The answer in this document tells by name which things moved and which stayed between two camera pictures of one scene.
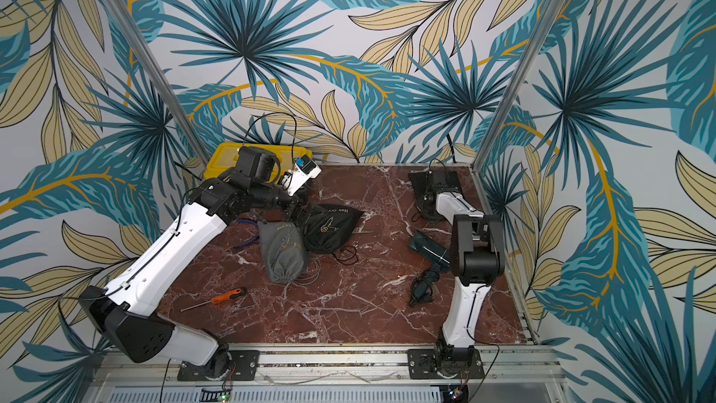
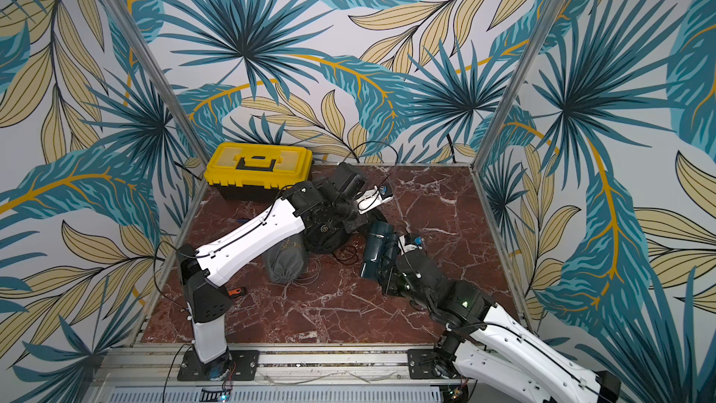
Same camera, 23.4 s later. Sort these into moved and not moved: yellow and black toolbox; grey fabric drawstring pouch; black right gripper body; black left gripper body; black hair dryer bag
Moved: black right gripper body; black left gripper body
Not moved: yellow and black toolbox; grey fabric drawstring pouch; black hair dryer bag
